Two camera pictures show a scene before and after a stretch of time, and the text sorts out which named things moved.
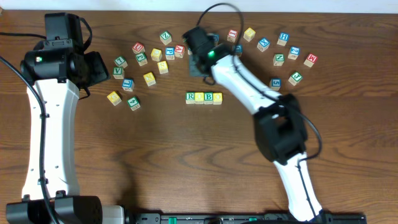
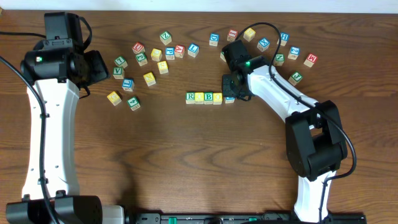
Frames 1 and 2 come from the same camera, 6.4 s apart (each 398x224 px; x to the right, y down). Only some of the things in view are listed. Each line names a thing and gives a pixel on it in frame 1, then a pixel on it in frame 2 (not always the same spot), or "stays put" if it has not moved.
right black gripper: (195, 56) to (227, 91)
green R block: (189, 98) stays put
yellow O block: (217, 98) stays put
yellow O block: (199, 98) stays put
